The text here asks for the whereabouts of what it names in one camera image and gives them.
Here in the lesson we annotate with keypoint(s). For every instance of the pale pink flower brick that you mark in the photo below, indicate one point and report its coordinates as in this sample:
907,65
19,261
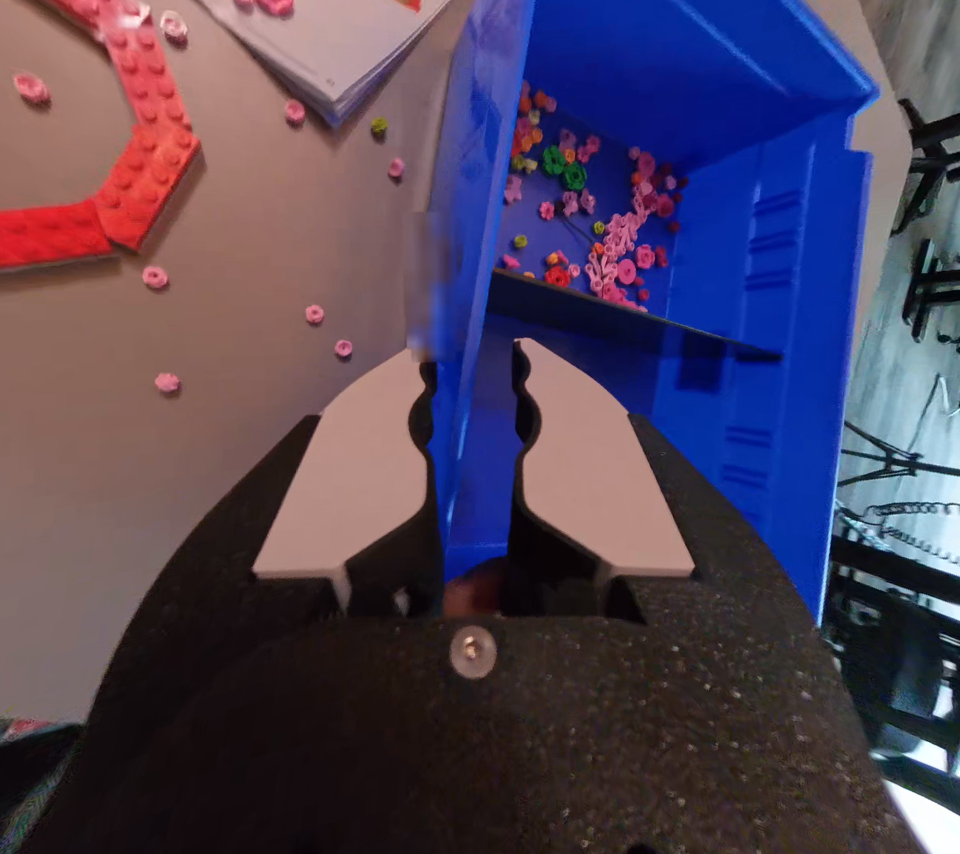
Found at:
174,27

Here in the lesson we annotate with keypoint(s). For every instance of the grey desk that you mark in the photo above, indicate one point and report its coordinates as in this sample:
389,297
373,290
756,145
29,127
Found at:
262,231

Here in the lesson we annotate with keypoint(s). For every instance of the patterned cloth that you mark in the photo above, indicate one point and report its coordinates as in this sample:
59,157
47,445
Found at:
30,728

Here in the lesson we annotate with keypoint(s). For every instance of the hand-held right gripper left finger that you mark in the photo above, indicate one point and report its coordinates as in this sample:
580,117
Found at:
352,486

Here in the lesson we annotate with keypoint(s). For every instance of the grey instruction booklet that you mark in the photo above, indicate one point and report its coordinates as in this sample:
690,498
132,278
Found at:
315,36

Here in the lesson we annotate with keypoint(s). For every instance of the black tripod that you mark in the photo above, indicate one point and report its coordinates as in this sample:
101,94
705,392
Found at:
892,460

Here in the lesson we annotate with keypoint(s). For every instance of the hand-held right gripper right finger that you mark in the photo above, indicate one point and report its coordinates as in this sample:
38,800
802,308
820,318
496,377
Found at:
592,486

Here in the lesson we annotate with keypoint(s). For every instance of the pile of small colourful bricks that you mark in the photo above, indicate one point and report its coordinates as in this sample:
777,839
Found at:
622,246

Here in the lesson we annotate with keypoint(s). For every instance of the red brick frame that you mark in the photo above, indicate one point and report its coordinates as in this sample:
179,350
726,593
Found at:
142,141

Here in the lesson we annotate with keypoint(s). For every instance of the black metal stand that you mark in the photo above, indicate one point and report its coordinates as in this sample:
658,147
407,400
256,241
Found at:
930,208

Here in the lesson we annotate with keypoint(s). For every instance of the blue plastic storage bin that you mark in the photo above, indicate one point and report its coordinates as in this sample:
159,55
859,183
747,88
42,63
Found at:
645,66

